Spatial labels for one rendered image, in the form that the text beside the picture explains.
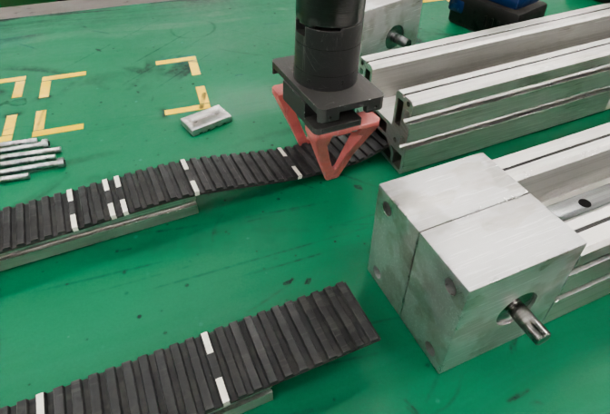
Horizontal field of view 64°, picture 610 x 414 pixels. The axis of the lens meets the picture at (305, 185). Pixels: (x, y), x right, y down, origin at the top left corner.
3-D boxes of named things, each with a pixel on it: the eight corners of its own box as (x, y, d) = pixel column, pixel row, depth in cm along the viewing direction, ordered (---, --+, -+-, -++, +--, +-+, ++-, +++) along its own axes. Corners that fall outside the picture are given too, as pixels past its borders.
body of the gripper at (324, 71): (329, 65, 50) (334, -9, 45) (383, 113, 43) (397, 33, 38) (270, 76, 48) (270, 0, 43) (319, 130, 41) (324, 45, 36)
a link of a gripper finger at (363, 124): (337, 144, 53) (344, 64, 47) (372, 182, 48) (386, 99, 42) (280, 159, 51) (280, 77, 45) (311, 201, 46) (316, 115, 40)
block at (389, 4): (371, 92, 61) (378, 18, 55) (316, 57, 68) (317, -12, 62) (426, 68, 66) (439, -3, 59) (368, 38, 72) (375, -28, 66)
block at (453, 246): (460, 407, 32) (498, 327, 25) (367, 269, 40) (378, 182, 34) (564, 355, 35) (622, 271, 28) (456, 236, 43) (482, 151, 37)
